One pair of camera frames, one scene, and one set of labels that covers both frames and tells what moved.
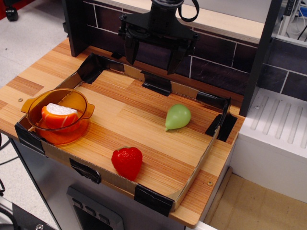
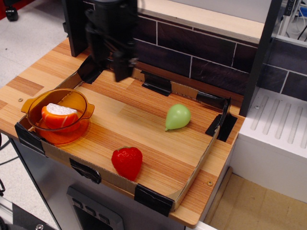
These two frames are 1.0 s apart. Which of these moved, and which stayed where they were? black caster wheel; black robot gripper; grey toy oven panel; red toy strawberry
Moved: black robot gripper
Stayed: black caster wheel; red toy strawberry; grey toy oven panel
